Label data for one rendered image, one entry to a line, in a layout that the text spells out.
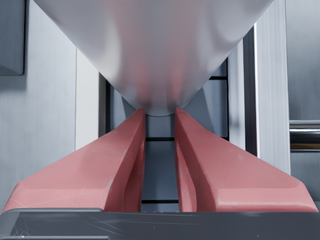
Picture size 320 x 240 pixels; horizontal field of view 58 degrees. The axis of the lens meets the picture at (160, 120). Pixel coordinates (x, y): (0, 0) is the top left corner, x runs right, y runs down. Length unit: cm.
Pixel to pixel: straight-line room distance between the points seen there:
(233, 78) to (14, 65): 16
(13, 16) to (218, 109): 17
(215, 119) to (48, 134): 13
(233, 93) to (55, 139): 14
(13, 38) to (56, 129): 8
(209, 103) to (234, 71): 3
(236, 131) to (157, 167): 5
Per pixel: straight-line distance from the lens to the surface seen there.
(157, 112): 15
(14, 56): 25
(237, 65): 19
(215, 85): 19
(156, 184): 18
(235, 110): 19
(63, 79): 25
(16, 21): 26
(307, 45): 27
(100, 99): 15
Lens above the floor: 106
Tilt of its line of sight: 86 degrees down
